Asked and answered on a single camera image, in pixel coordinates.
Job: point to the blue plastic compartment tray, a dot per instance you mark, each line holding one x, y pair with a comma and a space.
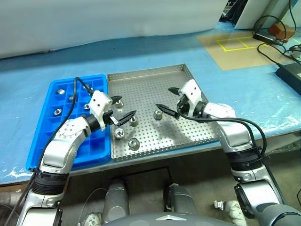
94, 143

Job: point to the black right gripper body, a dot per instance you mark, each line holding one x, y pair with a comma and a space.
184, 107

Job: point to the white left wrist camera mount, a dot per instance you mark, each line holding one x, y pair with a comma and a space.
100, 102

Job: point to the perforated metal tray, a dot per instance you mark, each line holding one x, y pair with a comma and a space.
152, 141

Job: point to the nut in blue tray top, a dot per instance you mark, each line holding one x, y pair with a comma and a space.
60, 91

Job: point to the dark grey robot right leg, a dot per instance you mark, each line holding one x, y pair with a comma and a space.
178, 202

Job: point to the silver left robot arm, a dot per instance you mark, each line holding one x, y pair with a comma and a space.
63, 134

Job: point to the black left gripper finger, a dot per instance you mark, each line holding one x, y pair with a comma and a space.
127, 117
116, 98

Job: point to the nut in blue tray left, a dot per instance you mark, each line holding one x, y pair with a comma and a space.
57, 112

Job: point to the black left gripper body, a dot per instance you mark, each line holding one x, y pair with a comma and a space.
109, 117

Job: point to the black power adapter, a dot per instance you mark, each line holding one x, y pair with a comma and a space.
290, 73

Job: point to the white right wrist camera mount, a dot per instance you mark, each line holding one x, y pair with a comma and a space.
191, 90

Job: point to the black equipment pile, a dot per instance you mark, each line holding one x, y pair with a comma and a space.
228, 9

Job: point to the flat black device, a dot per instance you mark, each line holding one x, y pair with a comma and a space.
264, 36

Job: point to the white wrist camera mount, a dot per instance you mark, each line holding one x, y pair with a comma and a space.
191, 90
100, 102

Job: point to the nut in blue tray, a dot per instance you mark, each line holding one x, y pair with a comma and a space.
57, 112
60, 91

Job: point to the brown block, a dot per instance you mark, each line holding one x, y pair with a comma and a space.
277, 29

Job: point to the white patterned floor object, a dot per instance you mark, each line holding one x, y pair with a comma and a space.
92, 219

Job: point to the blue plastic table cover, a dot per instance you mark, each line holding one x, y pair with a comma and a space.
235, 94

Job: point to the white board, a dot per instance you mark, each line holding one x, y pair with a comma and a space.
258, 14

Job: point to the grey robot torso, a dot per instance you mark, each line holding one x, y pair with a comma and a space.
164, 219

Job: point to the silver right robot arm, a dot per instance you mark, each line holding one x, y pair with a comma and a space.
235, 136

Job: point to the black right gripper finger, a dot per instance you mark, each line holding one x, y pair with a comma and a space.
167, 109
174, 90

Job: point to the dark grey robot left leg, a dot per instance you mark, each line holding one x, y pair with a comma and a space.
116, 200

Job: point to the brown table mat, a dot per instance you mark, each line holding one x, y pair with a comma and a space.
235, 58

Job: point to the dark grey robot leg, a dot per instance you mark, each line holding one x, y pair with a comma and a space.
178, 202
116, 200

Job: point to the metal nut tray front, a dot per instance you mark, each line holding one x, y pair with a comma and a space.
133, 143

